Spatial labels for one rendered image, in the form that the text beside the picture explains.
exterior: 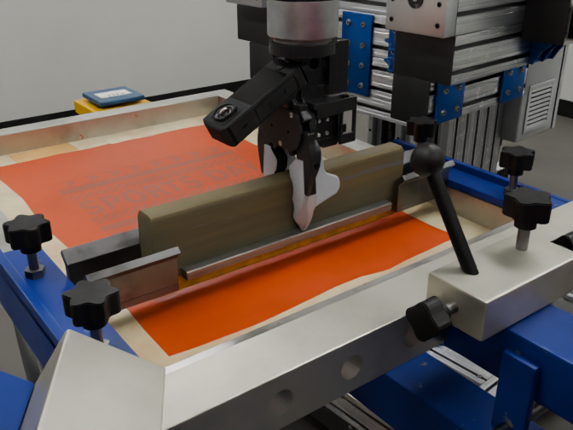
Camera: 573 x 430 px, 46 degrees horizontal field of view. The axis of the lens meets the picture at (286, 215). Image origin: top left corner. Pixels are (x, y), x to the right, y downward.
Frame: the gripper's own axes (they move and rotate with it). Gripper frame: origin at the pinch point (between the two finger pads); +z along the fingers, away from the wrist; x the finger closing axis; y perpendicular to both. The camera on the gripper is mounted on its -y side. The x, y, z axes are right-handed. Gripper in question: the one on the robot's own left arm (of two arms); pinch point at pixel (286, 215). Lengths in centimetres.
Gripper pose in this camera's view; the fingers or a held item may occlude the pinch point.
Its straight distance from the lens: 78.9
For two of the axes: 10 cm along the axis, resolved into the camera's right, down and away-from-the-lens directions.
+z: 0.0, 9.1, 4.2
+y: 8.0, -2.5, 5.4
